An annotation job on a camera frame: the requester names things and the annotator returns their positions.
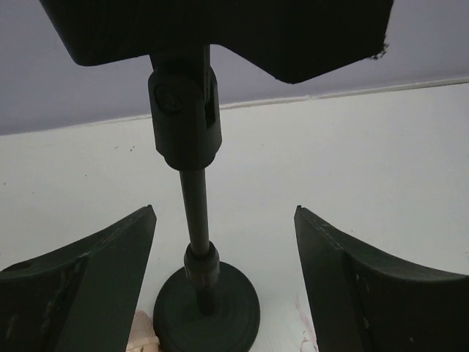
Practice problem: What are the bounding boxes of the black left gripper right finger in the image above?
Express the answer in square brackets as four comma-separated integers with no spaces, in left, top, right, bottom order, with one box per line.
[294,207,468,351]

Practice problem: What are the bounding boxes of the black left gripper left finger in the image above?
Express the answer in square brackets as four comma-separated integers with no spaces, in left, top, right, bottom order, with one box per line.
[1,205,157,351]

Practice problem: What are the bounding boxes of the black round-base clamp stand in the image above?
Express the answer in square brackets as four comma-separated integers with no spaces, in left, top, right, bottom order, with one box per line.
[42,1,393,351]

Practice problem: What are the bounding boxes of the beige toy microphone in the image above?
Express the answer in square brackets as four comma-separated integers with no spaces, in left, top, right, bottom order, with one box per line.
[126,309,160,352]

